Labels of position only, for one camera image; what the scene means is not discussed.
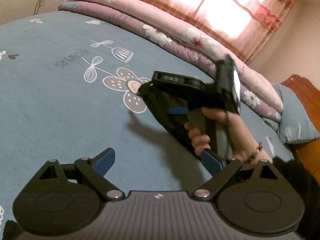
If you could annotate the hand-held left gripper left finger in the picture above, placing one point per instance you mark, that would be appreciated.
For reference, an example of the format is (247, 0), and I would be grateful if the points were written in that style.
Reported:
(105, 160)

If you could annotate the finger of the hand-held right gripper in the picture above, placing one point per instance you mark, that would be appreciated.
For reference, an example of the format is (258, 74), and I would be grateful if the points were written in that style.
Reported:
(178, 110)

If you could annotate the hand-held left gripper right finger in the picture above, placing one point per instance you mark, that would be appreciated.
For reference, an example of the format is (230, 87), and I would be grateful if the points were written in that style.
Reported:
(212, 163)

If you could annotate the person's right hand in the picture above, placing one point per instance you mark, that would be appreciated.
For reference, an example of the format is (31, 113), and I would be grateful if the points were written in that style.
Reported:
(197, 140)

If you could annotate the bed with blue floral sheet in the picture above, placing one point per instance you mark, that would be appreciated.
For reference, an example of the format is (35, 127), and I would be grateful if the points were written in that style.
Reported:
(62, 120)

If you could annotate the folded floral quilt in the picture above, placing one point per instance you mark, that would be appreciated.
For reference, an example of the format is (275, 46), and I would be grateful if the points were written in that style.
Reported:
(175, 35)

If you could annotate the teal printed pillow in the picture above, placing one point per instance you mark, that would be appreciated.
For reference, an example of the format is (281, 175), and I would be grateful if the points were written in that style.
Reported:
(297, 120)

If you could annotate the pink checked curtain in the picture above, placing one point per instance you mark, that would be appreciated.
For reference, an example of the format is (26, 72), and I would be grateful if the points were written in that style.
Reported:
(225, 10)

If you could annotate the wooden headboard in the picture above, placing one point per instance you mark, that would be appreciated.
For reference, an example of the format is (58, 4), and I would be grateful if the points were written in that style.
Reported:
(305, 92)

